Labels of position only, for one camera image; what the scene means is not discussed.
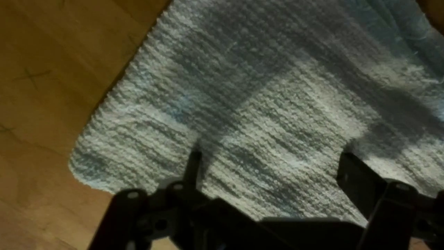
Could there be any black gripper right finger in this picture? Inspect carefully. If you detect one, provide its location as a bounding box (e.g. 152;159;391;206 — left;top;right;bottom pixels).
335;151;444;250

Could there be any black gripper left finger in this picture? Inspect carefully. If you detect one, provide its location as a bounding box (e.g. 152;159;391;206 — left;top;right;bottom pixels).
87;145;219;250

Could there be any white terry towel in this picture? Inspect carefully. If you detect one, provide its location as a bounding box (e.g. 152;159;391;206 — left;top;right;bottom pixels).
68;0;444;227

